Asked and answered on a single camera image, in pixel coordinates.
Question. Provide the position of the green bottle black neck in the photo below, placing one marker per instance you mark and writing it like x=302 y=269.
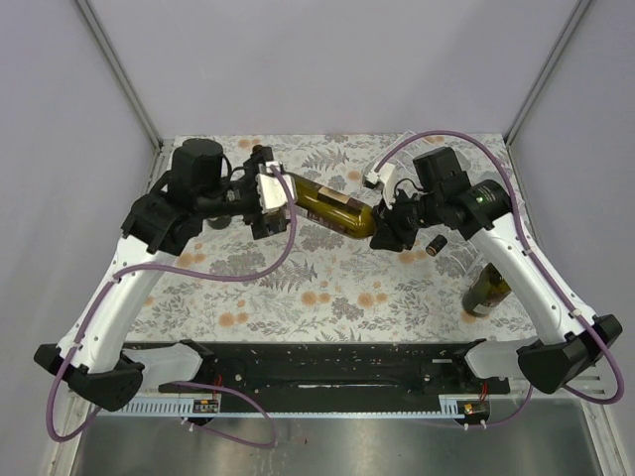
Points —
x=219 y=223

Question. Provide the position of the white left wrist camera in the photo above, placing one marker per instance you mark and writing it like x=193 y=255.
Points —
x=270 y=190

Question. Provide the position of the aluminium corner frame post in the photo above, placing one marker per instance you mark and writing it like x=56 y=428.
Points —
x=101 y=38

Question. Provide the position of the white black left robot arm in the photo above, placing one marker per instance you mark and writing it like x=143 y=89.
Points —
x=91 y=358

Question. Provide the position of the floral patterned table mat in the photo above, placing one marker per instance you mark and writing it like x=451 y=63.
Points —
x=330 y=288

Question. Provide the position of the right aluminium frame post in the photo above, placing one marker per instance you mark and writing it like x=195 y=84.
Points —
x=557 y=51

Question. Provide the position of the grey slotted cable duct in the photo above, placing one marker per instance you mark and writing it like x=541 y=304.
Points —
x=315 y=403

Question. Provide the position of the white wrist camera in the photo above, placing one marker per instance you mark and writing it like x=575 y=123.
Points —
x=383 y=180
x=270 y=190

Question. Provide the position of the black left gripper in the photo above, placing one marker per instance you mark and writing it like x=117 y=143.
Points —
x=262 y=226

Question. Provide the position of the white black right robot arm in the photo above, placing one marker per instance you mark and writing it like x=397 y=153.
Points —
x=570 y=334

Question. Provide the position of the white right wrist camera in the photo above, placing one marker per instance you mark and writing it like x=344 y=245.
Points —
x=383 y=180

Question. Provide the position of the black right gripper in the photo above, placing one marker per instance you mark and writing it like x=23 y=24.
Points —
x=388 y=225

